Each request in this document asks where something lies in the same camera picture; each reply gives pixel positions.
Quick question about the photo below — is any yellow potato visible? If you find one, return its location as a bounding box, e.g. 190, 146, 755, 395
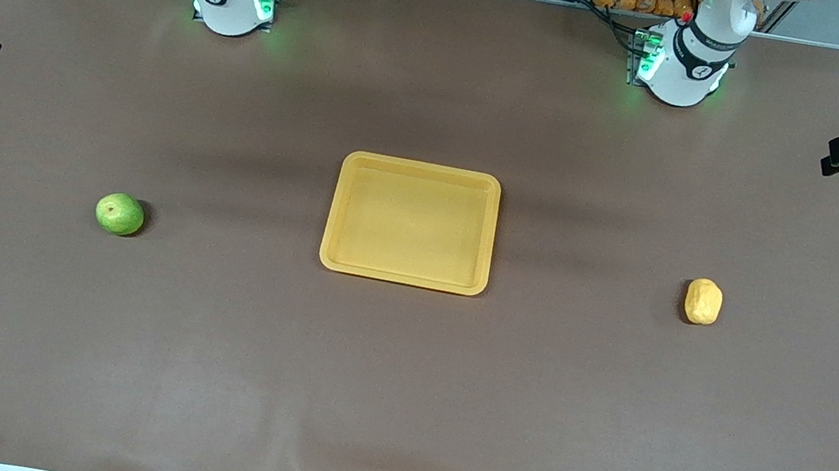
680, 276, 726, 329

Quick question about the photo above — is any yellow plastic tray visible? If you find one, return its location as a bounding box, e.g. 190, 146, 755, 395
316, 147, 506, 299

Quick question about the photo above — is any brown table mat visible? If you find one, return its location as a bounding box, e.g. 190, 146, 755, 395
0, 0, 839, 471

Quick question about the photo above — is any green apple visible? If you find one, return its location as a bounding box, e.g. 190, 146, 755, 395
92, 189, 149, 240

